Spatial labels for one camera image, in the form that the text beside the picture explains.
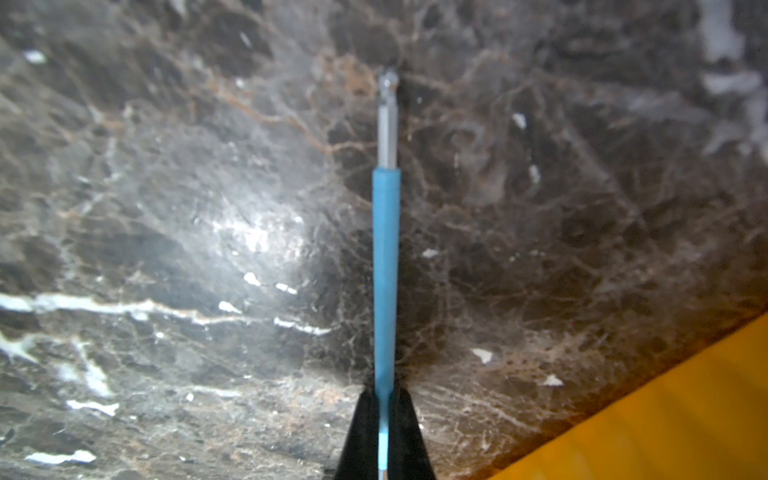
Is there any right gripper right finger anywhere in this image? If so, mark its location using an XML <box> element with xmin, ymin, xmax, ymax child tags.
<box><xmin>388</xmin><ymin>386</ymin><xmax>436</xmax><ymax>480</ymax></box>

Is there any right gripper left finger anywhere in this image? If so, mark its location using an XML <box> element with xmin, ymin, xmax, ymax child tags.
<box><xmin>334</xmin><ymin>387</ymin><xmax>379</xmax><ymax>480</ymax></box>

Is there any blue hex key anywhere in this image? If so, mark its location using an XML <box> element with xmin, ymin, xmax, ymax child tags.
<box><xmin>372</xmin><ymin>69</ymin><xmax>401</xmax><ymax>479</ymax></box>

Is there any yellow plastic storage box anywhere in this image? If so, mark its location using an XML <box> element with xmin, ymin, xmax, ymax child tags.
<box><xmin>497</xmin><ymin>316</ymin><xmax>767</xmax><ymax>479</ymax></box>

